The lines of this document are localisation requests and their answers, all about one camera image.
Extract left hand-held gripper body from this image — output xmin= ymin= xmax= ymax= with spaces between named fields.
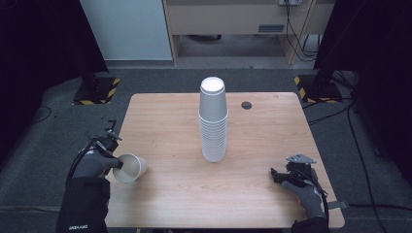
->
xmin=86 ymin=129 xmax=124 ymax=160

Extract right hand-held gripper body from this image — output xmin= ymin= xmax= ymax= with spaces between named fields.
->
xmin=284 ymin=152 xmax=321 ymax=189

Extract single white paper cup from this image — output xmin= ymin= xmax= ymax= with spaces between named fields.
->
xmin=112 ymin=152 xmax=149 ymax=184

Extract stack of white paper cups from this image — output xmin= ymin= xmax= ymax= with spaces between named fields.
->
xmin=197 ymin=76 xmax=229 ymax=163

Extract grey tape strip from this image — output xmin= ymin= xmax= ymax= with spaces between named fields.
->
xmin=327 ymin=200 xmax=350 ymax=211

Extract striped black stand base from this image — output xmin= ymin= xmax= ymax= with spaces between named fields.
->
xmin=293 ymin=72 xmax=344 ymax=105
xmin=72 ymin=73 xmax=121 ymax=106

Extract black curtain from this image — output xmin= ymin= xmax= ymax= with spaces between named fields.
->
xmin=0 ymin=0 xmax=110 ymax=163
xmin=313 ymin=0 xmax=412 ymax=185

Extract white cabinet panel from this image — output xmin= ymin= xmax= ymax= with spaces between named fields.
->
xmin=79 ymin=0 xmax=174 ymax=62

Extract light wooden desk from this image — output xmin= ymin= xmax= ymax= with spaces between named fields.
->
xmin=162 ymin=0 xmax=336 ymax=67

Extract left hand-held gripper cable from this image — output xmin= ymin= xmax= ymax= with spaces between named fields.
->
xmin=65 ymin=138 xmax=100 ymax=187

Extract hand-held gripper cable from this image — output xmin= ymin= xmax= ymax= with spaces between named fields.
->
xmin=300 ymin=168 xmax=330 ymax=225
xmin=65 ymin=138 xmax=100 ymax=187

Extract right hand-held gripper cable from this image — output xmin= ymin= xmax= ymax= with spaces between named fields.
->
xmin=300 ymin=168 xmax=330 ymax=225

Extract long black floor cable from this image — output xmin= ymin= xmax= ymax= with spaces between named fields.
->
xmin=302 ymin=96 xmax=412 ymax=213

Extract thin black floor cable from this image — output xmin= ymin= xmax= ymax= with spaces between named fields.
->
xmin=31 ymin=105 xmax=53 ymax=124

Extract hanging black cables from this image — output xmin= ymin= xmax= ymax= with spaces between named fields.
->
xmin=284 ymin=0 xmax=322 ymax=63

